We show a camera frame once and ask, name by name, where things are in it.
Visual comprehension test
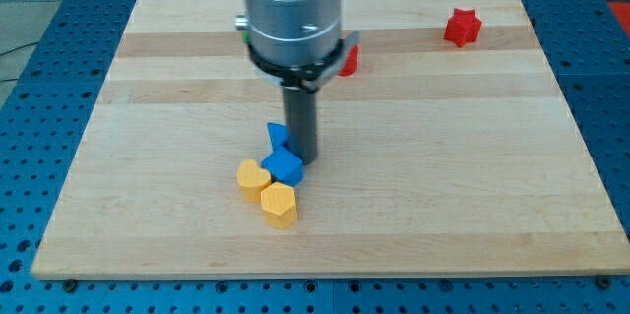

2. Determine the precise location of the yellow hexagon block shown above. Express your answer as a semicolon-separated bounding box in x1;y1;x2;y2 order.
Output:
261;182;298;229

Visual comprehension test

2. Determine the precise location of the yellow heart block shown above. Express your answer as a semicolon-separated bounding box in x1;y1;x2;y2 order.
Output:
236;159;272;203

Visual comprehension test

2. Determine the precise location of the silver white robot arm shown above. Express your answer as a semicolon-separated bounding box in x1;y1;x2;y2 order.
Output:
235;0;360;94

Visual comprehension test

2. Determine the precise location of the blue triangle block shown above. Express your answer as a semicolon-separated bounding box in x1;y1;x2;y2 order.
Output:
267;122;289;151

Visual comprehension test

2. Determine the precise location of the blue cube block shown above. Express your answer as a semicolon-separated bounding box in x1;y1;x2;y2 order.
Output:
261;147;303;187

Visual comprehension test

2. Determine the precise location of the wooden board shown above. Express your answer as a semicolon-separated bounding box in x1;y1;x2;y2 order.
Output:
31;0;629;280

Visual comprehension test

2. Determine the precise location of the black cable on floor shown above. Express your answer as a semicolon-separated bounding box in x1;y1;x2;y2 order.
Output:
0;40;39;84

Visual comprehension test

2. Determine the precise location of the red star block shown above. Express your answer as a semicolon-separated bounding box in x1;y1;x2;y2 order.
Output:
443;8;482;48

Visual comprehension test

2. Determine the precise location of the red circle block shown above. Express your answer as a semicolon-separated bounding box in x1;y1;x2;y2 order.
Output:
338;45;359;77

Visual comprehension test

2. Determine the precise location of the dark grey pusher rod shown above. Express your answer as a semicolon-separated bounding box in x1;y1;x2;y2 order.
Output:
283;89;317;165

